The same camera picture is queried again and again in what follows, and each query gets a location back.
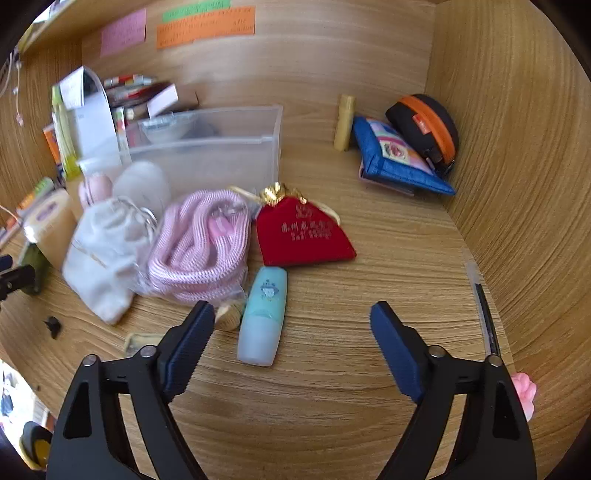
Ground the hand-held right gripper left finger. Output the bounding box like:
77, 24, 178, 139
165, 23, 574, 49
46, 301, 216, 480

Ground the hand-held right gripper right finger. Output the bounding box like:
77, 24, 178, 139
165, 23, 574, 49
370, 301, 539, 480

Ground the dark green bottle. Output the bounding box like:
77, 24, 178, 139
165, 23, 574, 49
18, 242, 51, 296

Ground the roll of beige tape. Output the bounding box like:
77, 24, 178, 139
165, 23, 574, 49
23, 188, 79, 271

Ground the light blue tube bottle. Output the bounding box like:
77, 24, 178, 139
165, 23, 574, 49
237, 267, 288, 367

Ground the white cloth drawstring pouch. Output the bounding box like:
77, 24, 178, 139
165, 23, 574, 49
62, 196, 158, 324

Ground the pink rope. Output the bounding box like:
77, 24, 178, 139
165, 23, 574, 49
139, 189, 252, 308

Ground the pink macaron case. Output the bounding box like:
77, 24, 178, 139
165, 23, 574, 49
78, 173, 114, 217

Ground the red velvet drawstring pouch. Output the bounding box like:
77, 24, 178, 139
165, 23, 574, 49
229, 182, 357, 267

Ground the clear plastic storage bin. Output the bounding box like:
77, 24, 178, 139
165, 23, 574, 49
117, 105, 283, 204

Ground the black pen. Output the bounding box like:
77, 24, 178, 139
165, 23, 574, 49
466, 261, 502, 356

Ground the yellow green spray bottle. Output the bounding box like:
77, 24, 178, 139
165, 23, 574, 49
52, 85, 81, 181

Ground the orange box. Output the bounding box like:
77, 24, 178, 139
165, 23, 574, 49
44, 124, 63, 167

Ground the pink charm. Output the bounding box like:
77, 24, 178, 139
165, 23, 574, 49
510, 373, 537, 423

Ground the white paper stand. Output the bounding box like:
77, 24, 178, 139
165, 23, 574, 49
52, 66, 122, 162

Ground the yellow black object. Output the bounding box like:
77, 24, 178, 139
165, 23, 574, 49
21, 422, 54, 469

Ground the blue patchwork wallet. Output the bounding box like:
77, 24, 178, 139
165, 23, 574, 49
353, 116, 455, 197

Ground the clear bowl of trinkets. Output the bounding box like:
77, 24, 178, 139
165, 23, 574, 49
139, 113, 197, 144

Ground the red white marker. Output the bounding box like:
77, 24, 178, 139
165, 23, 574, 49
105, 74, 155, 88

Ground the stack of books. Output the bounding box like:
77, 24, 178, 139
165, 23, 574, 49
104, 74, 178, 134

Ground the small white box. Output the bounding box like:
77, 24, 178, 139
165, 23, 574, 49
147, 84, 199, 118

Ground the yellow lip balm tube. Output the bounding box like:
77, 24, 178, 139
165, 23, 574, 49
334, 95, 355, 151

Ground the black orange zip case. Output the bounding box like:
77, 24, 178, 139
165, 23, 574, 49
385, 95, 460, 178

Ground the wooden shelf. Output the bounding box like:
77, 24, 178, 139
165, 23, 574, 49
18, 0, 153, 52

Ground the pink sticky note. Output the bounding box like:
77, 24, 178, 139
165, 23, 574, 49
100, 8, 147, 58

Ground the orange sticky note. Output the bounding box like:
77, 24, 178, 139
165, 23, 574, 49
156, 6, 256, 51

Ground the green sticky note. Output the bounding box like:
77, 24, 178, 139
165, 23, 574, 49
163, 0, 232, 23

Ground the white hanging cord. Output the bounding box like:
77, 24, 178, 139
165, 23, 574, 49
9, 51, 25, 127

